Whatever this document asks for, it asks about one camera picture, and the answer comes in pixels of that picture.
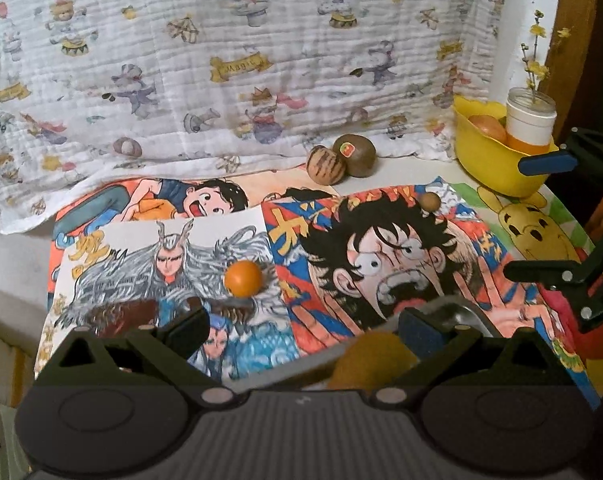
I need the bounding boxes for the yellow bear poster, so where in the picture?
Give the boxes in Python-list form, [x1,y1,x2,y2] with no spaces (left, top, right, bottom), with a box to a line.
[475,182,603,407]

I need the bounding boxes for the yellow-brown round fruit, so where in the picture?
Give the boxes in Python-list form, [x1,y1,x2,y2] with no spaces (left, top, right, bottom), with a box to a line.
[326,332,423,391]

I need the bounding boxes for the small orange tangerine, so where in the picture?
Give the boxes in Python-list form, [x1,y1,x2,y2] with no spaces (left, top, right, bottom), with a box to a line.
[224,260,264,297]

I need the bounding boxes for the white printed blanket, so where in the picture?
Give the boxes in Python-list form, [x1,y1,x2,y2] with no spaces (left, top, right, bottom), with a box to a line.
[0,0,513,235]

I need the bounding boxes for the colourful anime poster mat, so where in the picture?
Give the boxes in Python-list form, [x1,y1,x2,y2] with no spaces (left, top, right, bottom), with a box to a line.
[0,155,482,361]

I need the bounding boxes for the yellow flower sprig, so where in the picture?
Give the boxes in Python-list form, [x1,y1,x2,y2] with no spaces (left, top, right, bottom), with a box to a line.
[519,7,573,107]

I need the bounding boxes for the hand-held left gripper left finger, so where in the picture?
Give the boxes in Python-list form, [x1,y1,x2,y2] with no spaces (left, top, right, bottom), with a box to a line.
[30,306,240,409]

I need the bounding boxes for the cartoon boy poster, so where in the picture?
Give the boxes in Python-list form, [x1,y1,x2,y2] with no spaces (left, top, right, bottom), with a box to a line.
[53,175,340,247]

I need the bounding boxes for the silver and red comic poster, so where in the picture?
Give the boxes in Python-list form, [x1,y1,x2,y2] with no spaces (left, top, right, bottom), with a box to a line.
[34,219,302,386]

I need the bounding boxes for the small striped melon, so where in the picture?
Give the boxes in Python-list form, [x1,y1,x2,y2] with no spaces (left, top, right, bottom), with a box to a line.
[307,144,347,184]

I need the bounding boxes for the yellow plastic bowl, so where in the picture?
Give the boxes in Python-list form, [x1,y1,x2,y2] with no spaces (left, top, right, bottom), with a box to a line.
[453,94,565,199]

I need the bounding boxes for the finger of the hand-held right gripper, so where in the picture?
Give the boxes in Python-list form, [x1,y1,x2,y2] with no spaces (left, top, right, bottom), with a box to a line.
[518,129,603,222]
[503,230,603,334]

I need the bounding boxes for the orange fruit in bowl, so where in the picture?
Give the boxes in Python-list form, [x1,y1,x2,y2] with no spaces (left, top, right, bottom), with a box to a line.
[468,114,509,145]

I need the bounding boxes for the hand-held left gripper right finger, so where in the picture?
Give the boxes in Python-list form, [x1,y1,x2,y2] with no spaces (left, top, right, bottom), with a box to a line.
[371,307,582,408]

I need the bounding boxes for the brown wooden panel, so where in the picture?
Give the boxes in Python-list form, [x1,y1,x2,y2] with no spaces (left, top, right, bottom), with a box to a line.
[546,0,603,161]

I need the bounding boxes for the white and orange cup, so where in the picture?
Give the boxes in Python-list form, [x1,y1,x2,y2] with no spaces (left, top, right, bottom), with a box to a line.
[505,87,558,157]

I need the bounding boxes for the small brown round fruit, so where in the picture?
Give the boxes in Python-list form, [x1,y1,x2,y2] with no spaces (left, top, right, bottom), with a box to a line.
[332,134,379,179]

